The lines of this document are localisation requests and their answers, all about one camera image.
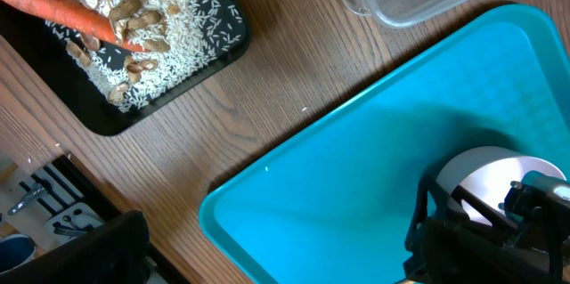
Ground orange carrot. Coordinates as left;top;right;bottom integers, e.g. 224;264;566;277
0;0;148;53

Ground pink bowl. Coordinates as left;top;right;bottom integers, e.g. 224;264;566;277
436;146;566;215

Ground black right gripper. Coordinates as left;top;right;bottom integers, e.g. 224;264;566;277
404;170;569;266

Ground metal clamp lever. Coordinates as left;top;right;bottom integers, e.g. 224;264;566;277
8;183;49;215

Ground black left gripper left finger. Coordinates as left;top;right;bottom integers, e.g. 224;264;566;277
1;210;150;284

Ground black waste tray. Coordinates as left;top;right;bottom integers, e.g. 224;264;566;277
0;0;250;137

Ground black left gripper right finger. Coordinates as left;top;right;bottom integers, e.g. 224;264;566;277
420;216;569;283

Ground teal plastic tray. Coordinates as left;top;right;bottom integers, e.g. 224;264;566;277
199;4;569;283

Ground rice and peanuts pile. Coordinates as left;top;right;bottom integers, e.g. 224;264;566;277
26;0;245;114

